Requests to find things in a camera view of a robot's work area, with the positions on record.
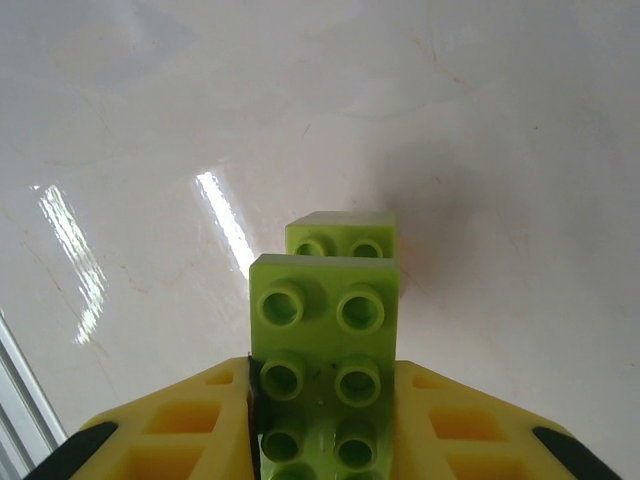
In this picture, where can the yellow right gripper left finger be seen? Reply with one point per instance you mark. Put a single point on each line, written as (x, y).
(230, 440)

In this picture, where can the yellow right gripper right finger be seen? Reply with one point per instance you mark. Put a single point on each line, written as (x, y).
(415, 440)

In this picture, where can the green two-by-four lego brick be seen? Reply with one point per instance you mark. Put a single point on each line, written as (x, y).
(325, 345)

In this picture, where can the green two-by-two lego brick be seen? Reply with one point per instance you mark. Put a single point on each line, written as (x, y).
(345, 227)

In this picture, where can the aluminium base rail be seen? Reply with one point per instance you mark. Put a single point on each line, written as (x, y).
(20, 400)

